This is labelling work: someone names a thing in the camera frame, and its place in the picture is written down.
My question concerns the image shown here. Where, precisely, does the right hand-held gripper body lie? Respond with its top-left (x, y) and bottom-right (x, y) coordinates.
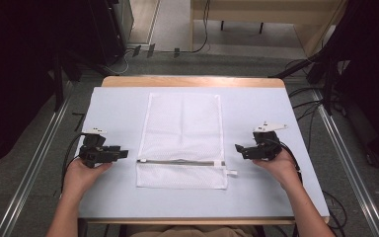
top-left (248, 120), bottom-right (289, 162)

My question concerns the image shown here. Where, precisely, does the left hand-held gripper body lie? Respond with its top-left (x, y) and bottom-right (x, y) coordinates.
top-left (78, 126), bottom-right (123, 169)

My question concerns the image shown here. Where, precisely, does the person's left hand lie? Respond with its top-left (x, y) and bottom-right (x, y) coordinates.
top-left (62, 158), bottom-right (114, 198)

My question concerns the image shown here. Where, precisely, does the person's right hand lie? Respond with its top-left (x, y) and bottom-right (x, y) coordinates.
top-left (252, 148), bottom-right (303, 194)

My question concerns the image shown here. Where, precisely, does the light blue table mat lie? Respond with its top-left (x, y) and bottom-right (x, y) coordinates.
top-left (77, 86), bottom-right (331, 220)

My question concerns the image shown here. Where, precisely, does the white mesh laundry bag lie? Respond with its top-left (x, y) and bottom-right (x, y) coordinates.
top-left (135, 92), bottom-right (238, 191)

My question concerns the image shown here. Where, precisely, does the wooden table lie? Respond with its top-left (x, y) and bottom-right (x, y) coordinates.
top-left (77, 75), bottom-right (331, 237)

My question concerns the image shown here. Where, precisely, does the black stand leg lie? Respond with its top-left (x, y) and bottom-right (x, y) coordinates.
top-left (268, 48), bottom-right (331, 80)

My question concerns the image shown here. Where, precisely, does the black curtain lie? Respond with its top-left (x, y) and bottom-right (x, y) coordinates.
top-left (0, 0), bottom-right (126, 176)
top-left (307, 0), bottom-right (379, 170)

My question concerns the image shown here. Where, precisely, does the light wooden bench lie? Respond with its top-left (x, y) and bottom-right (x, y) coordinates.
top-left (189, 0), bottom-right (348, 57)

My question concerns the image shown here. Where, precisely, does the grey metal cabinet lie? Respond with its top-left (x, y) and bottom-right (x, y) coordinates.
top-left (113, 0), bottom-right (135, 47)

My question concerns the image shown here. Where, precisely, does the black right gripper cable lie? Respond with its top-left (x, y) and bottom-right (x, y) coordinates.
top-left (267, 137), bottom-right (304, 184)

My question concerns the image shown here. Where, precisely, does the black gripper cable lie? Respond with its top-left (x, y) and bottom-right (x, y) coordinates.
top-left (59, 132), bottom-right (87, 198)
top-left (267, 137), bottom-right (304, 184)

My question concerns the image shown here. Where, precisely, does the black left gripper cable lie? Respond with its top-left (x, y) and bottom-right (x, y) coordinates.
top-left (59, 132), bottom-right (87, 198)

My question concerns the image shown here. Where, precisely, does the black floor cables bundle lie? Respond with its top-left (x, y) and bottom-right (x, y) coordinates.
top-left (287, 86), bottom-right (330, 153)

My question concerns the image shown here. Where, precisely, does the metal floor rail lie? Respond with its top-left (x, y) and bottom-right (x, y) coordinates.
top-left (0, 81), bottom-right (76, 237)
top-left (311, 88), bottom-right (379, 237)

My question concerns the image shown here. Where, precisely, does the white floor cable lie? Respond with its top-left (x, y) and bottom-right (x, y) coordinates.
top-left (107, 48), bottom-right (136, 76)

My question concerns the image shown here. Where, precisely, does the black floor cable loop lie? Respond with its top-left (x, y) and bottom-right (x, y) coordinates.
top-left (321, 190), bottom-right (348, 237)

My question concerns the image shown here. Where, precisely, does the black hanging cable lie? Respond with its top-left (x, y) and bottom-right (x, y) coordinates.
top-left (190, 0), bottom-right (212, 54)

